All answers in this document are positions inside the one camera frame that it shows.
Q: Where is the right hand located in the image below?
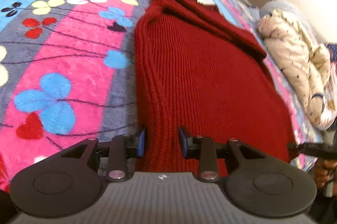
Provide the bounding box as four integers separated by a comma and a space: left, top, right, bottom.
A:
313, 158, 336, 189

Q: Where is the navy patterned pillow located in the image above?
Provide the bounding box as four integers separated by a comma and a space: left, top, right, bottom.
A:
325, 43, 337, 63

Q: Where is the cream star-print duvet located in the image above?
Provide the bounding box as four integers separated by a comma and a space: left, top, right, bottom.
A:
258, 8, 336, 130

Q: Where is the colourful floral fleece blanket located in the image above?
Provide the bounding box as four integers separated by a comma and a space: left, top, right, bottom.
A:
1, 0, 323, 193

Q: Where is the red knit sweater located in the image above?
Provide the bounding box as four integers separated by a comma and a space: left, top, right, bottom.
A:
134, 0, 294, 172

